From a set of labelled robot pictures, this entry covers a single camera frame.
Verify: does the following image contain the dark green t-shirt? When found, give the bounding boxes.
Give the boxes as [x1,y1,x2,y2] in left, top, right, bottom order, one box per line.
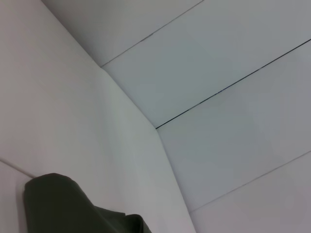
[23,172,153,233]

